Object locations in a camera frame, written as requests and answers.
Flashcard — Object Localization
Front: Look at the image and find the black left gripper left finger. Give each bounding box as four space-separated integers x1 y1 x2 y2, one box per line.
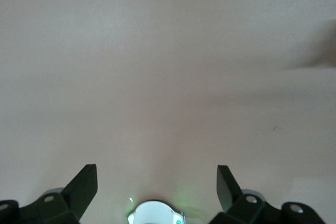
0 164 98 224

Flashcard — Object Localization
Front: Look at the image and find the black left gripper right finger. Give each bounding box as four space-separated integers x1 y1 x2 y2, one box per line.
209 165 325 224

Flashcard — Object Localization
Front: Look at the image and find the brown table cover sheet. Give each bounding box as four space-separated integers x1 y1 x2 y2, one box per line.
0 0 336 224

